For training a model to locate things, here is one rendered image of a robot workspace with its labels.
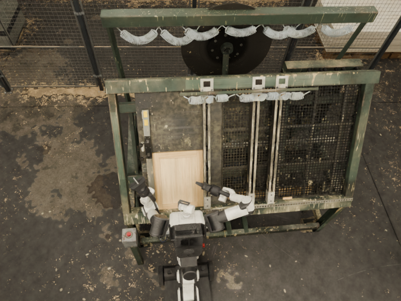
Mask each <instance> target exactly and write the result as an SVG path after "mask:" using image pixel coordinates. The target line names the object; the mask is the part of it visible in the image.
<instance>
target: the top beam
mask: <svg viewBox="0 0 401 301"><path fill-rule="evenodd" d="M262 76H265V88H274V87H275V86H276V77H277V76H289V77H288V87H304V86H320V85H349V84H377V83H379V81H380V76H381V71H378V70H341V71H324V72H290V73H256V74H239V75H206V76H172V77H155V78H121V79H106V80H105V82H104V86H105V91H106V94H126V93H155V92H171V91H200V90H201V79H214V90H230V89H246V88H252V77H262ZM279 84H285V78H279Z"/></svg>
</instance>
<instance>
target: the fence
mask: <svg viewBox="0 0 401 301"><path fill-rule="evenodd" d="M143 111H147V117H145V118H144V115H143ZM142 116H143V128H144V136H150V122H149V109H142ZM146 119H148V125H146V126H144V120H146ZM146 161H147V174H148V181H149V187H150V188H152V189H154V190H155V182H154V174H153V160H152V159H146Z"/></svg>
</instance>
